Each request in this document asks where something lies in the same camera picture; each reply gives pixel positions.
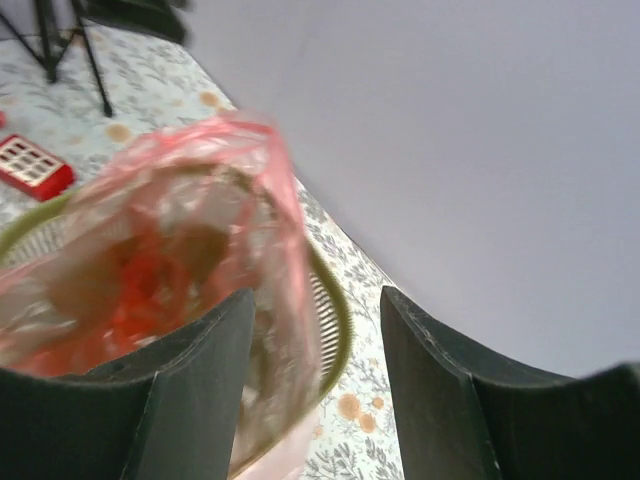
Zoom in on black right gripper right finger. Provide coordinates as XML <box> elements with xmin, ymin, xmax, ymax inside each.
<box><xmin>380</xmin><ymin>286</ymin><xmax>639</xmax><ymax>480</ymax></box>

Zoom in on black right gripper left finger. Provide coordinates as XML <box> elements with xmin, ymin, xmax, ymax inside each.
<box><xmin>1</xmin><ymin>289</ymin><xmax>255</xmax><ymax>480</ymax></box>

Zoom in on green plastic trash bin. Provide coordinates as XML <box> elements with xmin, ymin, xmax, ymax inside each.
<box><xmin>1</xmin><ymin>193</ymin><xmax>353</xmax><ymax>479</ymax></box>

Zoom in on red torn trash bag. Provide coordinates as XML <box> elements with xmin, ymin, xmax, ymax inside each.
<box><xmin>1</xmin><ymin>111</ymin><xmax>321</xmax><ymax>472</ymax></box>

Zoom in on red calculator toy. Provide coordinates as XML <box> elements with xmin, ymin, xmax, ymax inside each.
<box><xmin>1</xmin><ymin>134</ymin><xmax>76</xmax><ymax>202</ymax></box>

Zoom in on black music stand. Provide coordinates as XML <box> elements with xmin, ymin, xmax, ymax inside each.
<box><xmin>0</xmin><ymin>0</ymin><xmax>194</xmax><ymax>119</ymax></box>

